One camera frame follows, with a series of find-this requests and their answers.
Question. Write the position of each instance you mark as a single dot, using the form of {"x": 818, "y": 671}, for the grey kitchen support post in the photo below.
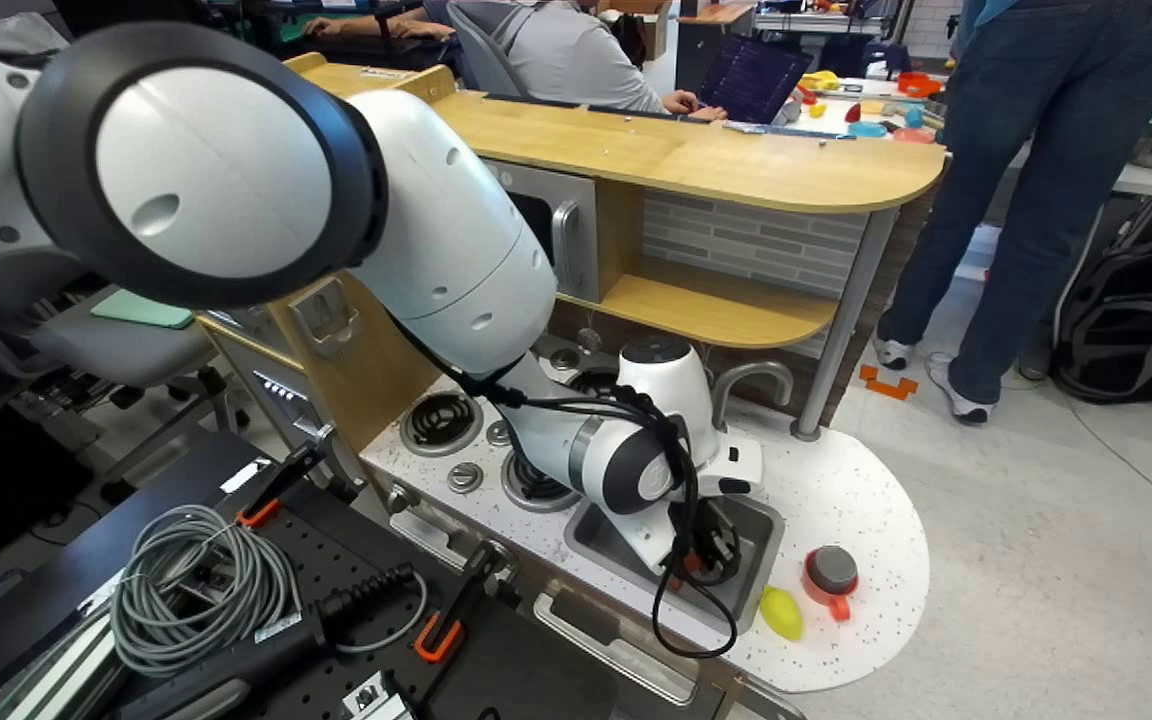
{"x": 851, "y": 322}

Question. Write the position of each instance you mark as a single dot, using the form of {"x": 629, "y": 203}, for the white sticker on table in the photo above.
{"x": 240, "y": 479}

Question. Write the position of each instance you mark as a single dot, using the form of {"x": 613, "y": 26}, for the orange piece on floor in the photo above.
{"x": 888, "y": 383}

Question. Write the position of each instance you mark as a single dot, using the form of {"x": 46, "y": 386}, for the grey toy microwave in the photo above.
{"x": 572, "y": 203}

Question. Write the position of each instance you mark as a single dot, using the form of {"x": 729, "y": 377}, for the red toy pot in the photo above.
{"x": 829, "y": 569}

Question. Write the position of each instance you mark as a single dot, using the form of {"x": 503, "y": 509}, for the standing person blue jeans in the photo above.
{"x": 1040, "y": 161}

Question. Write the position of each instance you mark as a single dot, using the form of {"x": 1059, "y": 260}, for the seated person grey shirt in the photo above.
{"x": 562, "y": 54}

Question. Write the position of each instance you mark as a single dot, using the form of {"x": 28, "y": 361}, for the grey chair with green cloth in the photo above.
{"x": 97, "y": 348}

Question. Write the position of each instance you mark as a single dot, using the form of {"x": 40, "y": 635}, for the grey toy sink basin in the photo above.
{"x": 601, "y": 543}

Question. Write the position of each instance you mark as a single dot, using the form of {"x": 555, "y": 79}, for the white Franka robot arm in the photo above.
{"x": 458, "y": 243}

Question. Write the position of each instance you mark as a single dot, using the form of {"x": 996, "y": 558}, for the brown orange toy object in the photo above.
{"x": 700, "y": 569}

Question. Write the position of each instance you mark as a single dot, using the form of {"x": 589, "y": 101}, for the green cloth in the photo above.
{"x": 140, "y": 309}

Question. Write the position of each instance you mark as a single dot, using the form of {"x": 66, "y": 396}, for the yellow toy lemon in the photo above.
{"x": 780, "y": 612}

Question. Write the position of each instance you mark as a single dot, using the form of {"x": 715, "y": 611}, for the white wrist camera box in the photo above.
{"x": 733, "y": 467}

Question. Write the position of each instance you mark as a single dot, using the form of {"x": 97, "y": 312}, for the black backpack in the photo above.
{"x": 1138, "y": 322}

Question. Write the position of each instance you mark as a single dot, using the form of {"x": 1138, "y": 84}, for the long aluminium rail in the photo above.
{"x": 36, "y": 672}

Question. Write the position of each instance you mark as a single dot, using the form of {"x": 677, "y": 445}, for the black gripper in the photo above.
{"x": 707, "y": 527}

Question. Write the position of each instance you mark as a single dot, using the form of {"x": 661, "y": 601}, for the red pot on burner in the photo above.
{"x": 534, "y": 498}

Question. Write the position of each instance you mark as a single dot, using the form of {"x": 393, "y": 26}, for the table with colourful toys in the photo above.
{"x": 862, "y": 104}

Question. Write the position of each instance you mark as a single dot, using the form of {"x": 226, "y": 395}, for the wooden tall kitchen cabinet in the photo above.
{"x": 362, "y": 361}

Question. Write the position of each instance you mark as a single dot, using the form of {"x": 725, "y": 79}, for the grey round stove burner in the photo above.
{"x": 440, "y": 421}

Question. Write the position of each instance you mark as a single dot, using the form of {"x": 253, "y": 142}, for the white tile backsplash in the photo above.
{"x": 751, "y": 245}

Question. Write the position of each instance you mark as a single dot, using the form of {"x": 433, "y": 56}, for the black cylindrical tool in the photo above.
{"x": 259, "y": 653}

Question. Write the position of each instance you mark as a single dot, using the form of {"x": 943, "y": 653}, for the grey toy faucet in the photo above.
{"x": 754, "y": 372}

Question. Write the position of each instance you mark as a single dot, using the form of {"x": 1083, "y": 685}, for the grey stove knob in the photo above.
{"x": 467, "y": 479}
{"x": 499, "y": 432}

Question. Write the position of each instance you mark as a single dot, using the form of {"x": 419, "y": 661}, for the wooden lower kitchen shelf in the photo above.
{"x": 709, "y": 307}

